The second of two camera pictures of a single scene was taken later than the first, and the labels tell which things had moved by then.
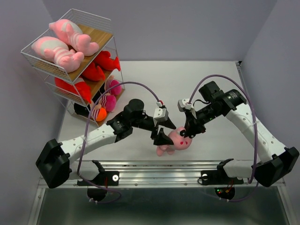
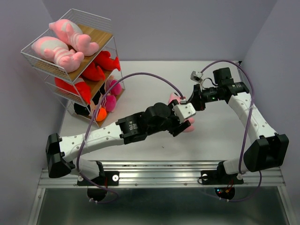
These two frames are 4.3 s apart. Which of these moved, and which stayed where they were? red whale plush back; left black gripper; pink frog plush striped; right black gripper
Moved: left black gripper; right black gripper
Stayed: pink frog plush striped; red whale plush back
